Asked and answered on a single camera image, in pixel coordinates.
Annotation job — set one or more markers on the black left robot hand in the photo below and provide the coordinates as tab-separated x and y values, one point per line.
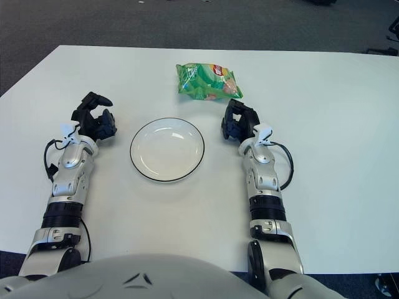
85	124

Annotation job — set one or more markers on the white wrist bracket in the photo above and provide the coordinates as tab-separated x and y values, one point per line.
67	127
263	130

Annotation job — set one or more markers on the black chair base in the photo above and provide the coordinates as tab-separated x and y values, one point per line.
380	50

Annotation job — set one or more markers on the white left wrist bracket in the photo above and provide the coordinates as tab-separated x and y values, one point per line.
67	127

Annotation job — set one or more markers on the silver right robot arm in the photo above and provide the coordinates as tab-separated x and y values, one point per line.
265	183

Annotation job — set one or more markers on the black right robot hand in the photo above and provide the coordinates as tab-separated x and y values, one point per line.
247	121

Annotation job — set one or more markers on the white plate with black rim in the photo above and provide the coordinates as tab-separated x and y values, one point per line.
168	149

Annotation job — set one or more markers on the green snack bag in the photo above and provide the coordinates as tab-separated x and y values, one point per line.
202	81

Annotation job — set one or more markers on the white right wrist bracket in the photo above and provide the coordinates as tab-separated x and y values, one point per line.
263	130

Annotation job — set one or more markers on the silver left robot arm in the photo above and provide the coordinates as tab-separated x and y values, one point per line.
68	174

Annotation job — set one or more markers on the silver robot torso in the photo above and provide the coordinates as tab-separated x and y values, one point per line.
140	280

